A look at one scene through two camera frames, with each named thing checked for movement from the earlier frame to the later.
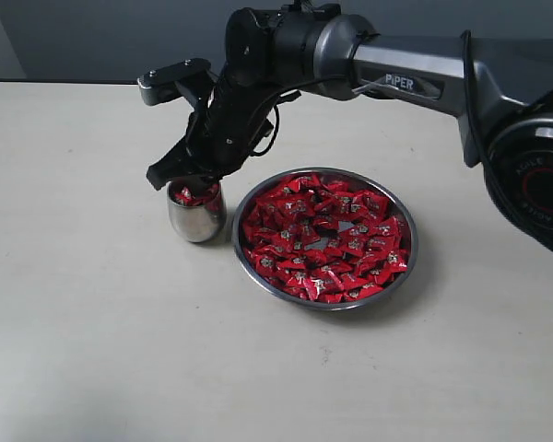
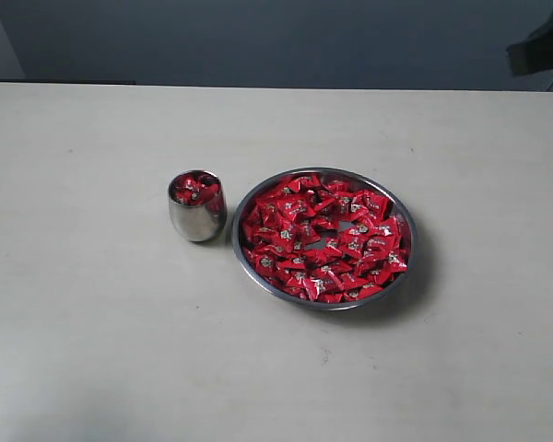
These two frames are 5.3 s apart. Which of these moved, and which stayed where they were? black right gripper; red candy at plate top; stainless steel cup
Moved: black right gripper
Stayed: stainless steel cup; red candy at plate top
